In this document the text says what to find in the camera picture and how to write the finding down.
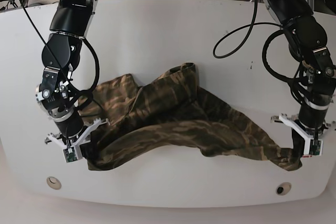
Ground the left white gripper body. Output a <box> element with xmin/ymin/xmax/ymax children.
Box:
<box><xmin>271</xmin><ymin>114</ymin><xmax>335</xmax><ymax>156</ymax></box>

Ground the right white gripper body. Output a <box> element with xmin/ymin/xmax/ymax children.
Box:
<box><xmin>44</xmin><ymin>119</ymin><xmax>109</xmax><ymax>153</ymax></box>

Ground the camouflage T-shirt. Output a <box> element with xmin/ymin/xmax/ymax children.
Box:
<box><xmin>80</xmin><ymin>63</ymin><xmax>302</xmax><ymax>172</ymax></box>

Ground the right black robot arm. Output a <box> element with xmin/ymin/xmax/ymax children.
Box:
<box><xmin>36</xmin><ymin>0</ymin><xmax>109</xmax><ymax>163</ymax></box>

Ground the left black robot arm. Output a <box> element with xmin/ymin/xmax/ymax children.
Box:
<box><xmin>262</xmin><ymin>0</ymin><xmax>335</xmax><ymax>157</ymax></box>

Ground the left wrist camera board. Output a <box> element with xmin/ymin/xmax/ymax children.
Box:
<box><xmin>310</xmin><ymin>140</ymin><xmax>323</xmax><ymax>156</ymax></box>

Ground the right table cable grommet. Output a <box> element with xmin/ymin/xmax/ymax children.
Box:
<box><xmin>276</xmin><ymin>182</ymin><xmax>292</xmax><ymax>196</ymax></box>

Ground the table cable grommet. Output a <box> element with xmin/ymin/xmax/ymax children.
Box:
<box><xmin>46</xmin><ymin>176</ymin><xmax>62</xmax><ymax>190</ymax></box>
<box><xmin>276</xmin><ymin>182</ymin><xmax>292</xmax><ymax>196</ymax></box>

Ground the left table cable grommet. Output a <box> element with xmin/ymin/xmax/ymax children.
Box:
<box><xmin>46</xmin><ymin>176</ymin><xmax>62</xmax><ymax>190</ymax></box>

